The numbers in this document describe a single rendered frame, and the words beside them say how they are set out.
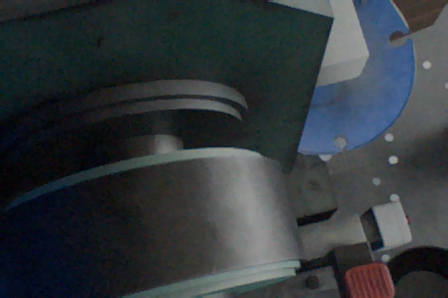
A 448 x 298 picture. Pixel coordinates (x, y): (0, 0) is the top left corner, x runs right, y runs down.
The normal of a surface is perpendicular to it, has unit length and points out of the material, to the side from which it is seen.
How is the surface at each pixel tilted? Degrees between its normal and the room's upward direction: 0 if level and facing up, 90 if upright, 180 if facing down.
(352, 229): 0
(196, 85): 39
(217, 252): 26
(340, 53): 0
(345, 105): 48
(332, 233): 0
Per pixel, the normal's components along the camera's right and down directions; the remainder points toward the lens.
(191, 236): 0.27, -0.32
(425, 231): -0.04, -0.25
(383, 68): -0.36, 0.48
